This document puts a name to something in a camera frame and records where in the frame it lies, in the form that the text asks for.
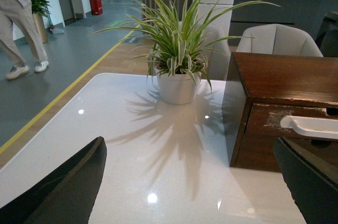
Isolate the blue handled mop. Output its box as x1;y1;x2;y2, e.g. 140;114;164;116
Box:
37;0;65;35

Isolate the dark wooden drawer cabinet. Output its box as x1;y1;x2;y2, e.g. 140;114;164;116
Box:
222;52;337;164

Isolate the red bin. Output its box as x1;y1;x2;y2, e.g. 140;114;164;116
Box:
90;0;103;15

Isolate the tall wooden planter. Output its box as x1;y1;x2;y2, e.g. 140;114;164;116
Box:
32;13;48;43

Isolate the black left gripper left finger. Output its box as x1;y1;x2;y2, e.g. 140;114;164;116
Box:
1;136;107;223

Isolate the dark chair at right edge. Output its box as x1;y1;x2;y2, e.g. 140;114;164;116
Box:
315;12;337;58

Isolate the white plant pot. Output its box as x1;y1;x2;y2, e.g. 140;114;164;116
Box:
155;69;201;105

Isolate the walking person in beige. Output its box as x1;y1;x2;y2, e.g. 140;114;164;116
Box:
1;0;49;80

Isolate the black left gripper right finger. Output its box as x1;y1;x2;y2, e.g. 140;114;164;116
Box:
273;137;337;223

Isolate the white drawer handle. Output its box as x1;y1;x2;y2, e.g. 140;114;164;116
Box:
280;115;337;140

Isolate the beige upholstered chair right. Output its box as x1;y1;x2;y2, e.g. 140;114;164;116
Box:
237;24;323;57

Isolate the grey counter with white top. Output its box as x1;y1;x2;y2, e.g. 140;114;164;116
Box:
229;0;337;39

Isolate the green floor plant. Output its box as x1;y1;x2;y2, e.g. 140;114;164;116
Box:
31;0;50;17

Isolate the green striped spider plant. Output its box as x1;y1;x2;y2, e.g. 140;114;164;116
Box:
102;0;264;85

